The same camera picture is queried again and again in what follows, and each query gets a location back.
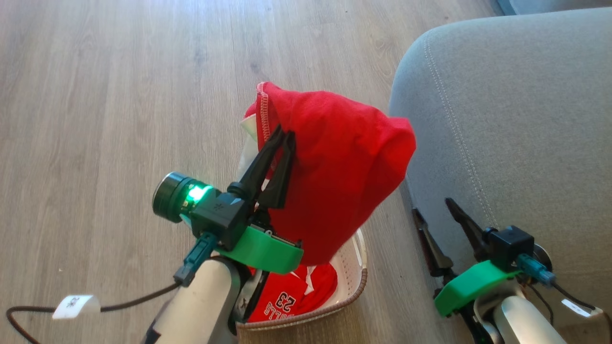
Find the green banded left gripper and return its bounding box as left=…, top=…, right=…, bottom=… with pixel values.
left=215, top=125, right=305, bottom=275

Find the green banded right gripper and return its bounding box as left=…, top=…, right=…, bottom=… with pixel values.
left=412, top=197, right=523, bottom=318

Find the plain red garment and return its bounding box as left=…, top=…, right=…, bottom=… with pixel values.
left=238, top=81, right=417, bottom=267

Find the red white 23 jersey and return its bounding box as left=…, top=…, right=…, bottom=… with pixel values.
left=247, top=261, right=339, bottom=324

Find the white perforated laundry basket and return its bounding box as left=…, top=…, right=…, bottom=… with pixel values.
left=235, top=228, right=369, bottom=332

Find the grey fabric sofa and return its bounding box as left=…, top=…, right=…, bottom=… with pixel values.
left=388, top=7, right=612, bottom=344

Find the blue grey upholstered furniture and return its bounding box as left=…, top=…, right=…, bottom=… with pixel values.
left=496, top=0, right=612, bottom=16

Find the teal right cable connector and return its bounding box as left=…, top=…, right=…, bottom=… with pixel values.
left=516, top=254, right=557, bottom=287

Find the teal cable connector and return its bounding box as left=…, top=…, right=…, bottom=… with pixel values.
left=173, top=232, right=219, bottom=288
left=516, top=254, right=557, bottom=287

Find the teal left cable connector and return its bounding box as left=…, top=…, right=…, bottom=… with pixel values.
left=173, top=232, right=219, bottom=288

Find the white right cable label tag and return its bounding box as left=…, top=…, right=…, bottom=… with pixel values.
left=561, top=298, right=604, bottom=319

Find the white cable label tag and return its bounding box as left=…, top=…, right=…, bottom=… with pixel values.
left=561, top=298, right=604, bottom=319
left=52, top=294, right=101, bottom=320

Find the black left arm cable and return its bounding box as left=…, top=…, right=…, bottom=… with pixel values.
left=6, top=282, right=182, bottom=344

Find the white left cable label tag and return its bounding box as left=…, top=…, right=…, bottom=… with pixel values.
left=52, top=294, right=101, bottom=320

